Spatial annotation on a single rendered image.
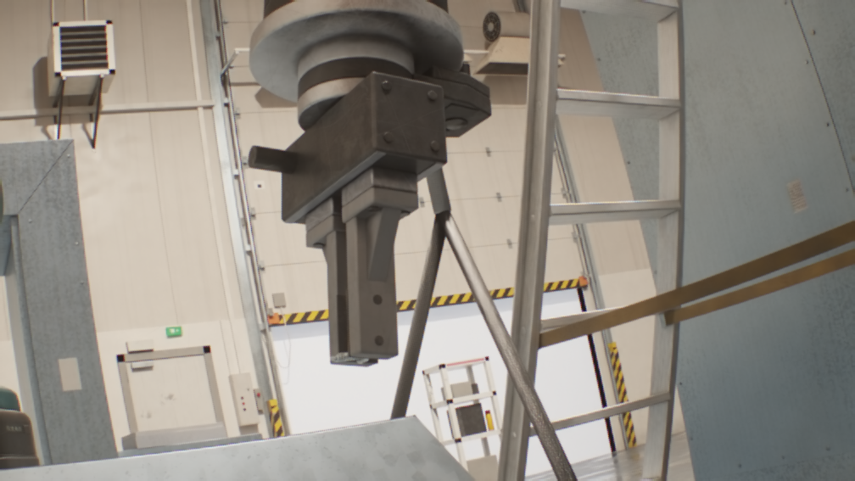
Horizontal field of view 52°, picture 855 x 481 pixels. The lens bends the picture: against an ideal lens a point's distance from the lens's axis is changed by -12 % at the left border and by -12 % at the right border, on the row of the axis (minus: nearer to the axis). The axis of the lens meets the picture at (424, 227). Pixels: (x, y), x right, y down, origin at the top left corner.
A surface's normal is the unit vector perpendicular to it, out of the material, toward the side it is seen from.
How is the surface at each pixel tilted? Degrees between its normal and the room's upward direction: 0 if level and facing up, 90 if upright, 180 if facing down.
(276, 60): 170
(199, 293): 90
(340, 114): 79
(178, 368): 90
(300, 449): 67
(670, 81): 92
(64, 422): 90
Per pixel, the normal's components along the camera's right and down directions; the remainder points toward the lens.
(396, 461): 0.40, -0.64
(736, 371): -0.86, 0.07
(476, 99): 0.80, -0.22
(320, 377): 0.47, -0.29
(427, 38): 0.05, 0.95
